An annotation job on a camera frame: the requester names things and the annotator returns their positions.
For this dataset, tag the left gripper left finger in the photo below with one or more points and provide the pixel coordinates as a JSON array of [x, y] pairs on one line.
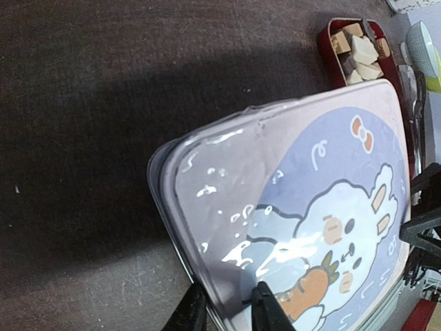
[[190, 314]]

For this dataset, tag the lime green bowl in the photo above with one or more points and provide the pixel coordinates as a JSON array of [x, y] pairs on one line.
[[434, 84]]

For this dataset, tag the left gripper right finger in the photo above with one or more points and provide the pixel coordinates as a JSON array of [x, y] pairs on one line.
[[267, 314]]

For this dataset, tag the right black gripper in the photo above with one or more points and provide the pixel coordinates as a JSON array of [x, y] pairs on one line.
[[425, 216]]

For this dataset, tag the metal tin lid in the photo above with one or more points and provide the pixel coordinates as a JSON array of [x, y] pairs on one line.
[[307, 196]]

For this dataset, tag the white compartment tin box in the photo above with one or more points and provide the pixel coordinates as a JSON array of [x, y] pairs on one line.
[[155, 173]]

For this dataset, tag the metal tongs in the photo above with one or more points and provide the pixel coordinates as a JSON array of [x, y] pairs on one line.
[[415, 93]]

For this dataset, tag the dark red chocolate tray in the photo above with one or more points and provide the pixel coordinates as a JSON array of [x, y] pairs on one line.
[[357, 50]]

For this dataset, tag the light blue bowl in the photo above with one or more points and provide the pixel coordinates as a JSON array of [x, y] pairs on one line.
[[422, 51]]

